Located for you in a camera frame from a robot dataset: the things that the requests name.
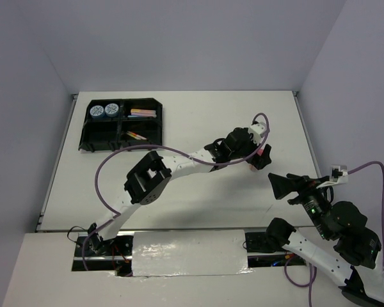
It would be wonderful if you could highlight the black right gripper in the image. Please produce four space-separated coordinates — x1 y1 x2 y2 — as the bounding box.
266 171 331 238

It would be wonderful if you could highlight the pink-capped glitter bottle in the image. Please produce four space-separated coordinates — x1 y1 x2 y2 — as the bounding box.
248 149 264 171

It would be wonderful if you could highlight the thin orange highlighter pen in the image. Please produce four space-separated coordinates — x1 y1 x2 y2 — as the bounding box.
125 131 147 140

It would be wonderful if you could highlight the blue paint jar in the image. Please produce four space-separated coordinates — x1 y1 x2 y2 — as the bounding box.
104 103 120 118
88 105 105 120

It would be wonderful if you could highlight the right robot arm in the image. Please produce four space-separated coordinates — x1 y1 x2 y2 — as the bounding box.
265 167 384 306

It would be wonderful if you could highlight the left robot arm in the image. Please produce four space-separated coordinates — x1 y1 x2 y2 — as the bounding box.
83 123 271 255

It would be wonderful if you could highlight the black four-compartment organizer tray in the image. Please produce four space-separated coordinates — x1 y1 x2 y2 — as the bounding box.
78 98 163 153

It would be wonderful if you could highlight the silver foil-covered panel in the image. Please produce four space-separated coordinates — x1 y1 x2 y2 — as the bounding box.
132 230 252 277

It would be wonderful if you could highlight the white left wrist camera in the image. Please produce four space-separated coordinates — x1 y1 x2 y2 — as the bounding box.
248 122 269 148

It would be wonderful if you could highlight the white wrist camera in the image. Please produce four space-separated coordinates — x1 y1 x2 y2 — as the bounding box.
317 165 348 189
248 122 269 148

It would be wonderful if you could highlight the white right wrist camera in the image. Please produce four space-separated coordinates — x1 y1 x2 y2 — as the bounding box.
317 165 348 189

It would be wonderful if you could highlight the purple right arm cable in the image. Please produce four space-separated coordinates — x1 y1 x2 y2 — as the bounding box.
283 161 384 307

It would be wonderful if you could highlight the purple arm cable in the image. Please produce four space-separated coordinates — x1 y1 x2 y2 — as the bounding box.
81 113 271 271
283 161 384 307

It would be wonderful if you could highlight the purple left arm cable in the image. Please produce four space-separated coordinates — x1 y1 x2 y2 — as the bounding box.
81 113 271 271

